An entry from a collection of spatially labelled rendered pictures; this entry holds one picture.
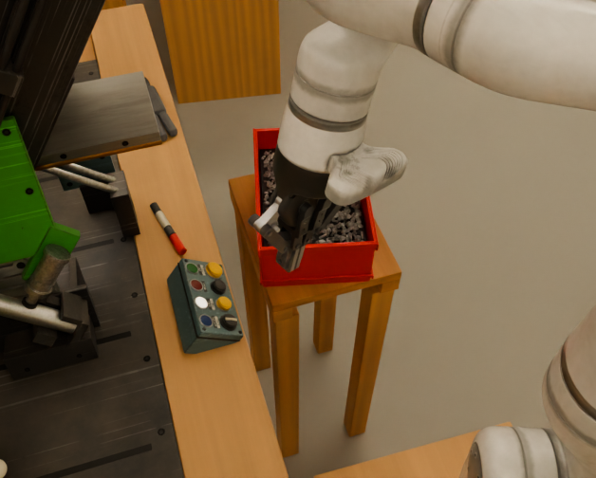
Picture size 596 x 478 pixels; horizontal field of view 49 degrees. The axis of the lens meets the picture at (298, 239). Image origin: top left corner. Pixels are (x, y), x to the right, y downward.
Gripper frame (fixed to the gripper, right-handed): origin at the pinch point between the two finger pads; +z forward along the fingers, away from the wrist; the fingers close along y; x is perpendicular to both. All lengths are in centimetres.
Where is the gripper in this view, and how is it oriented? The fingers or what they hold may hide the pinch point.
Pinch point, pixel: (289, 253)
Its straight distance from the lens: 69.9
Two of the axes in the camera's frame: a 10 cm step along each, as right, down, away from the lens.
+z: -1.9, 7.1, 6.8
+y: -7.1, 3.8, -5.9
